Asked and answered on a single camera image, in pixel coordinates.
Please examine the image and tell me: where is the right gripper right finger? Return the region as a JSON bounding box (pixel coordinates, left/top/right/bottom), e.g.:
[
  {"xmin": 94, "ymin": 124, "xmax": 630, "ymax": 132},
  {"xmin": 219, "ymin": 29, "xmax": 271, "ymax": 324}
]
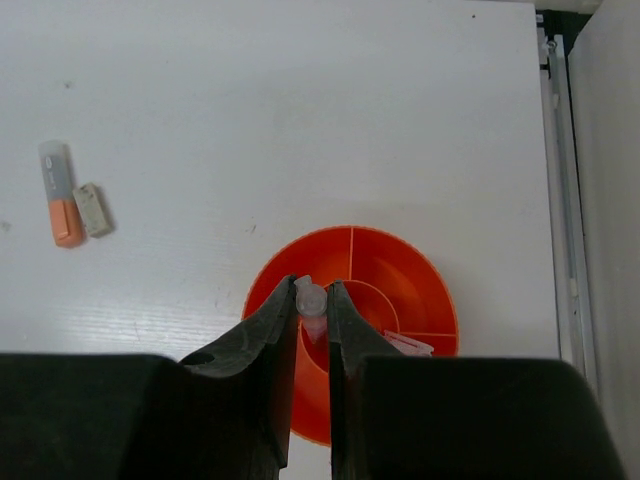
[{"xmin": 328, "ymin": 282, "xmax": 625, "ymax": 479}]

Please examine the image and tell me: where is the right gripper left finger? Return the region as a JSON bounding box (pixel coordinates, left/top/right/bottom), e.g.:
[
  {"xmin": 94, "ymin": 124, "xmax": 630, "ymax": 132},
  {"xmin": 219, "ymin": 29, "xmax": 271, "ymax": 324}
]
[{"xmin": 1, "ymin": 276, "xmax": 298, "ymax": 479}]

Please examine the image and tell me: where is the red gel pen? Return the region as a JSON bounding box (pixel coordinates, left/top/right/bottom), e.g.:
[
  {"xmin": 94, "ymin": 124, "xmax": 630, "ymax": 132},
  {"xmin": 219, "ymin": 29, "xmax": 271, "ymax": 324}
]
[{"xmin": 383, "ymin": 330, "xmax": 435, "ymax": 357}]

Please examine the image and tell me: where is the blue gel pen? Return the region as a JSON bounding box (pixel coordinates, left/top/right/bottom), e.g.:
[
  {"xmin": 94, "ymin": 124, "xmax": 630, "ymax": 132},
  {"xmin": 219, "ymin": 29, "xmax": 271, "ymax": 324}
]
[{"xmin": 294, "ymin": 275, "xmax": 328, "ymax": 344}]

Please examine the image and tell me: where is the orange round divided container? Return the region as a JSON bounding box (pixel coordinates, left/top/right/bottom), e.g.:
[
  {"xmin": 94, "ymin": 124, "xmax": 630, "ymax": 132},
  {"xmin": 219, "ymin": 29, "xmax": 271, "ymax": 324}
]
[{"xmin": 243, "ymin": 226, "xmax": 459, "ymax": 446}]

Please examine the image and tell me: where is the grey eraser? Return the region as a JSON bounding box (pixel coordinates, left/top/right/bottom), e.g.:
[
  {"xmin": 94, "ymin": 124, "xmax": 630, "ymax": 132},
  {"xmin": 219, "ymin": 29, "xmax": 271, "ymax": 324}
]
[{"xmin": 73, "ymin": 182, "xmax": 115, "ymax": 238}]

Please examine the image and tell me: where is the orange grey correction tape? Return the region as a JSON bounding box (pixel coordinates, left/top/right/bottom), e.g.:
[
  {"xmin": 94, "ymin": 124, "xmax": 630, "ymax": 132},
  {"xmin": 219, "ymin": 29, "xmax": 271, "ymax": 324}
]
[{"xmin": 38, "ymin": 140, "xmax": 84, "ymax": 249}]

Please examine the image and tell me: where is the aluminium frame rail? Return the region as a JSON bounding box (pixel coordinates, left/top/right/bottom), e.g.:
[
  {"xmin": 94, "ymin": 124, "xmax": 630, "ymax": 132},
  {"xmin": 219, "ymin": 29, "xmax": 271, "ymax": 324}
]
[{"xmin": 536, "ymin": 10, "xmax": 599, "ymax": 390}]

